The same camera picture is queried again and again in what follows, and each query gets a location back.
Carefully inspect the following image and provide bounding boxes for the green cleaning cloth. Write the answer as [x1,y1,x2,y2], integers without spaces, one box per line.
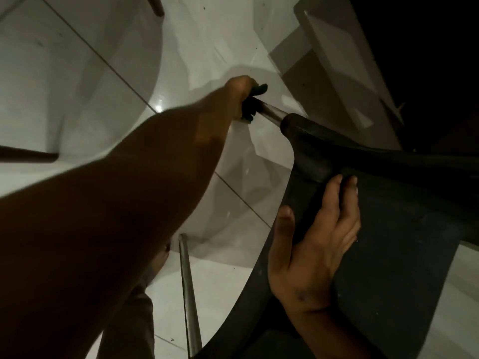
[241,83,268,122]

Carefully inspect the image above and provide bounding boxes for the person's right hand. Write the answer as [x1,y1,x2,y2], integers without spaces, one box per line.
[268,174,362,313]

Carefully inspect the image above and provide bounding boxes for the round marble table wooden rim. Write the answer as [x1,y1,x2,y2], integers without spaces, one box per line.
[0,0,165,164]

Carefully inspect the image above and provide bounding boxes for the person's left hand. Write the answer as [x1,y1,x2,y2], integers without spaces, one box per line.
[224,75,259,122]

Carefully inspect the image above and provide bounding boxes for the grey trousers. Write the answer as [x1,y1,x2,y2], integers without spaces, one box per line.
[95,284,156,359]

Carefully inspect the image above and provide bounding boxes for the person's left forearm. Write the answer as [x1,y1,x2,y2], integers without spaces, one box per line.
[0,87,240,359]

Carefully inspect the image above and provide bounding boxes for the black chair with metal legs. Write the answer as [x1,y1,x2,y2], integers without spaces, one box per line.
[179,100,479,359]

